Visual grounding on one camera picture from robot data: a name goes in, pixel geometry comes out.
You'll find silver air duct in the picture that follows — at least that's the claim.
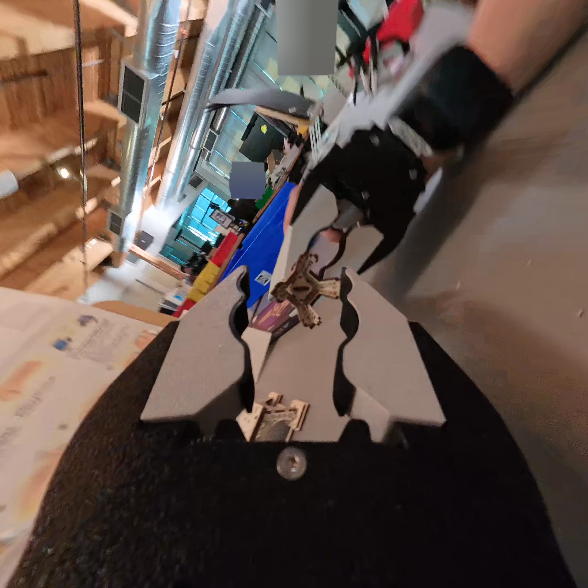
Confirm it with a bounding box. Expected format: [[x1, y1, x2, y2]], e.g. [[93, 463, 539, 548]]
[[108, 0, 184, 253], [158, 0, 276, 209]]

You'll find coloured instruction sheet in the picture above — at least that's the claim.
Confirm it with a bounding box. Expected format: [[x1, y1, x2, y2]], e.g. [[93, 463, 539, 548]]
[[0, 287, 180, 579]]

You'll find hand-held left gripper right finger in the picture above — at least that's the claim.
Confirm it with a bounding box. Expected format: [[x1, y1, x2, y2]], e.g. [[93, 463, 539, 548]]
[[333, 268, 446, 443]]

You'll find brown cardboard backing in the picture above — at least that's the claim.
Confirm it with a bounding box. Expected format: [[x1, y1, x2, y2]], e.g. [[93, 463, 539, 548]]
[[92, 300, 177, 328]]

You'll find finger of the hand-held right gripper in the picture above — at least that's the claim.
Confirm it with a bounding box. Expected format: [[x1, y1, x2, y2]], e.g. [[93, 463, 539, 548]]
[[322, 224, 385, 278], [275, 184, 341, 296]]

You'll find red ribbed bin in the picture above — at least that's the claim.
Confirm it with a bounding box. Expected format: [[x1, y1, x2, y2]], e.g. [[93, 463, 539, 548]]
[[212, 232, 244, 268]]

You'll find wooden tower model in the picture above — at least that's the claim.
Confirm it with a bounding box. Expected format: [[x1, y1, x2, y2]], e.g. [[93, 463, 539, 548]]
[[271, 252, 341, 330]]

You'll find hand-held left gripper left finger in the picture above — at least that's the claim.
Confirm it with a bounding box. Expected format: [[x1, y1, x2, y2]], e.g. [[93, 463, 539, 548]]
[[140, 264, 256, 432]]

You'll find wooden tower base piece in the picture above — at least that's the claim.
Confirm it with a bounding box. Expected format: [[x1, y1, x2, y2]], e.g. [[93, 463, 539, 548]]
[[236, 391, 310, 443]]

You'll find blue plastic bin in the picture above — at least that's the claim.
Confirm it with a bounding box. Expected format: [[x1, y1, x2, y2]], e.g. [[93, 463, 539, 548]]
[[220, 181, 299, 309]]

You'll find purple puzzle box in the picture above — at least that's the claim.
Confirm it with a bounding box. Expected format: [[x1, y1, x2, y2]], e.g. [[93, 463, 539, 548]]
[[249, 298, 302, 344]]

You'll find person's right forearm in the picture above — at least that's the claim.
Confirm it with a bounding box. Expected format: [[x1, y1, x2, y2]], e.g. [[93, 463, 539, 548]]
[[466, 0, 588, 95]]

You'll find grey desk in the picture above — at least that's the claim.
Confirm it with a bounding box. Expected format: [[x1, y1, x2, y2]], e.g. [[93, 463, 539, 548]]
[[255, 28, 588, 566]]

